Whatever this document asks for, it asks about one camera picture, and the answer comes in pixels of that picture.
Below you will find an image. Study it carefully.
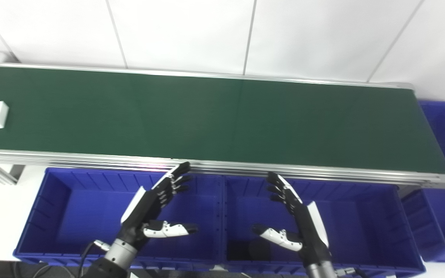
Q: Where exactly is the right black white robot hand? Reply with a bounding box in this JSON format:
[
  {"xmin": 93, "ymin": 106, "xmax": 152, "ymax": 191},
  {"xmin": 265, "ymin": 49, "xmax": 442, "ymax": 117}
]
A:
[{"xmin": 251, "ymin": 172, "xmax": 332, "ymax": 267}]

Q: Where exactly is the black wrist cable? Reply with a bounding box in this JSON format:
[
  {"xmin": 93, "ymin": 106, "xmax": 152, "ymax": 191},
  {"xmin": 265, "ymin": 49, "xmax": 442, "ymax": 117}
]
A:
[{"xmin": 14, "ymin": 239, "xmax": 112, "ymax": 278}]

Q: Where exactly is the green conveyor belt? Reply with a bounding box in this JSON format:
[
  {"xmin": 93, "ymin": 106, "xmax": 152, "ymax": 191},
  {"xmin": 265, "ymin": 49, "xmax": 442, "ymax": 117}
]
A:
[
  {"xmin": 0, "ymin": 61, "xmax": 445, "ymax": 190},
  {"xmin": 0, "ymin": 66, "xmax": 445, "ymax": 175}
]

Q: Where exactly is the right wrist cable connector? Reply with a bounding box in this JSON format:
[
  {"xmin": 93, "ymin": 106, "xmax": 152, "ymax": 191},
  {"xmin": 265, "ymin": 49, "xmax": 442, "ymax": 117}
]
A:
[{"xmin": 336, "ymin": 267, "xmax": 364, "ymax": 278}]

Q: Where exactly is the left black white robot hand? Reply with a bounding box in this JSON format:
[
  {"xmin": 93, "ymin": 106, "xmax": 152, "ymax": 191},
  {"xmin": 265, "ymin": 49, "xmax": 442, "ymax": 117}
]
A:
[{"xmin": 120, "ymin": 161, "xmax": 200, "ymax": 251}]

